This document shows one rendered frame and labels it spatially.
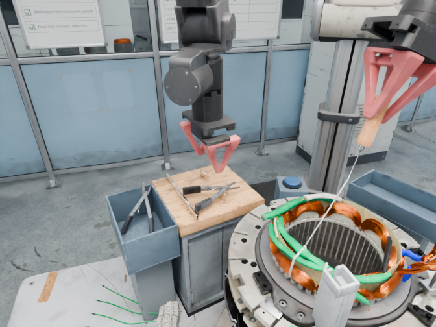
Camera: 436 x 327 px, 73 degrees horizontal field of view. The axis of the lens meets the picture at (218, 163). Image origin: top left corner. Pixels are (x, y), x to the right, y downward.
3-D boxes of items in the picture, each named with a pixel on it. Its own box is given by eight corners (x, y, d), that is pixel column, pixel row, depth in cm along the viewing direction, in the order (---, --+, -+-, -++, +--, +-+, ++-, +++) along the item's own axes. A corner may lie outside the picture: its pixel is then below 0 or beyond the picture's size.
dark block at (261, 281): (260, 274, 44) (261, 268, 43) (271, 292, 41) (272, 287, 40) (252, 276, 43) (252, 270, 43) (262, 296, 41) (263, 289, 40)
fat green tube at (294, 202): (263, 227, 46) (264, 217, 45) (252, 212, 49) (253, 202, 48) (340, 207, 50) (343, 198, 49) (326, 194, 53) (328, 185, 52)
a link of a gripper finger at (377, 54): (420, 137, 33) (470, 54, 30) (374, 121, 31) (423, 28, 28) (377, 121, 39) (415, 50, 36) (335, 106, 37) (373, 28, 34)
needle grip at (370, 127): (367, 147, 35) (389, 97, 33) (353, 142, 36) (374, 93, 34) (372, 148, 36) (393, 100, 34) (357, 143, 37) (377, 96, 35)
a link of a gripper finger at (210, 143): (208, 183, 53) (207, 135, 48) (192, 165, 59) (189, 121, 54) (241, 173, 56) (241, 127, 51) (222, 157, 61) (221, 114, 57)
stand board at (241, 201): (180, 237, 58) (180, 228, 57) (152, 189, 72) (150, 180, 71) (264, 207, 66) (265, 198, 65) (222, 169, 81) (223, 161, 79)
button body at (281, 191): (295, 263, 85) (308, 191, 73) (270, 263, 86) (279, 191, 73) (290, 246, 91) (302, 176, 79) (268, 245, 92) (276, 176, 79)
